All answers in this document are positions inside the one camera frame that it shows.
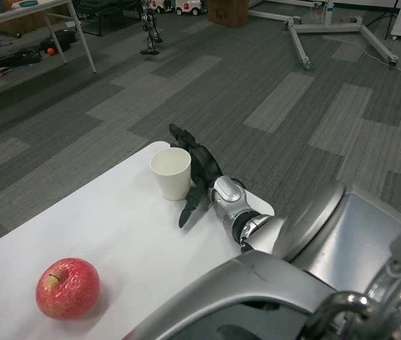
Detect brown cardboard box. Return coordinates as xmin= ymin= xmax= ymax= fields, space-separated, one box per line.
xmin=207 ymin=0 xmax=250 ymax=28

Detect silver robot chest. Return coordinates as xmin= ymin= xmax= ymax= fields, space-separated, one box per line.
xmin=120 ymin=249 xmax=401 ymax=340

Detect white desk with slanted legs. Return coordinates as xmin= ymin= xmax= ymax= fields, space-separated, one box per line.
xmin=0 ymin=0 xmax=98 ymax=74

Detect black floor equipment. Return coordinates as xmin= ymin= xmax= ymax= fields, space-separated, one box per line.
xmin=0 ymin=49 xmax=42 ymax=67

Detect white paper cup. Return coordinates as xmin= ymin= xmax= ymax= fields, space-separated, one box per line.
xmin=150 ymin=148 xmax=192 ymax=202

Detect black bag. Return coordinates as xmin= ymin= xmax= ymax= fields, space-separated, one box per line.
xmin=40 ymin=30 xmax=77 ymax=53

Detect small humanoid robot legs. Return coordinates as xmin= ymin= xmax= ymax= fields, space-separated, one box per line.
xmin=140 ymin=0 xmax=164 ymax=56

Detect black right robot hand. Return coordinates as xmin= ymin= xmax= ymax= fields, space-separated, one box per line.
xmin=168 ymin=123 xmax=223 ymax=228

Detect white floor cable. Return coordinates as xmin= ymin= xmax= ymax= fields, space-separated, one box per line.
xmin=322 ymin=33 xmax=401 ymax=81

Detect red apple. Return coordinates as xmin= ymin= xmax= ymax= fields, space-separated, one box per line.
xmin=35 ymin=258 xmax=101 ymax=322

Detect white metal stand base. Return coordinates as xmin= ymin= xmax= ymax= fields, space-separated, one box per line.
xmin=248 ymin=0 xmax=399 ymax=71

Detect white toy car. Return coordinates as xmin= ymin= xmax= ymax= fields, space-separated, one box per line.
xmin=175 ymin=0 xmax=202 ymax=17
xmin=150 ymin=0 xmax=174 ymax=14

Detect black metal frame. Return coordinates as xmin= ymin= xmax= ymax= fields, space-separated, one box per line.
xmin=74 ymin=0 xmax=141 ymax=37

